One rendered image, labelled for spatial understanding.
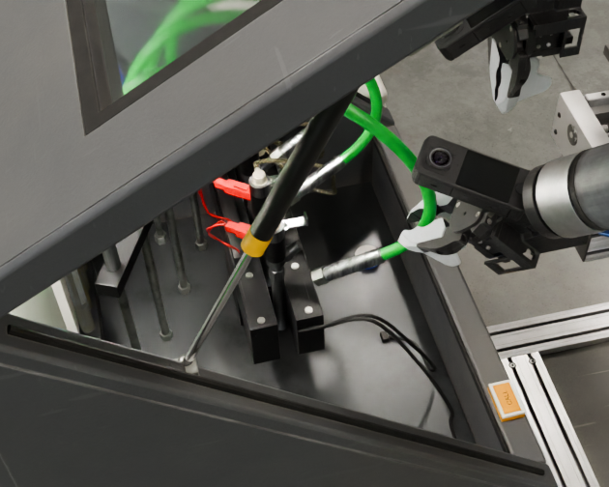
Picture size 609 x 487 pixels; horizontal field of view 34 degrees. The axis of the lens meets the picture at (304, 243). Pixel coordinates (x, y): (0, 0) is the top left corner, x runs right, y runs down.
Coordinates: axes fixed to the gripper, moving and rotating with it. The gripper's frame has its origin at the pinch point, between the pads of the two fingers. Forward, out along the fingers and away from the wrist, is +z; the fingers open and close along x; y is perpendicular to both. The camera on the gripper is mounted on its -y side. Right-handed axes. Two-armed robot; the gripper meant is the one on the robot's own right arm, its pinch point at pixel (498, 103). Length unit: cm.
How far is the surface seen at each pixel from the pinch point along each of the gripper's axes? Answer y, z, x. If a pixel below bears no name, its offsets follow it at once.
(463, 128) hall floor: 50, 123, 120
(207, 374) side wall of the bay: -41, -7, -34
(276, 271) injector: -28.9, 19.1, -2.8
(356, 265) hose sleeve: -21.6, 7.1, -14.0
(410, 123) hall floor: 35, 123, 126
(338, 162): -18.4, 10.2, 5.4
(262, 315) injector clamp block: -31.6, 24.9, -4.9
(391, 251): -17.9, 4.3, -15.3
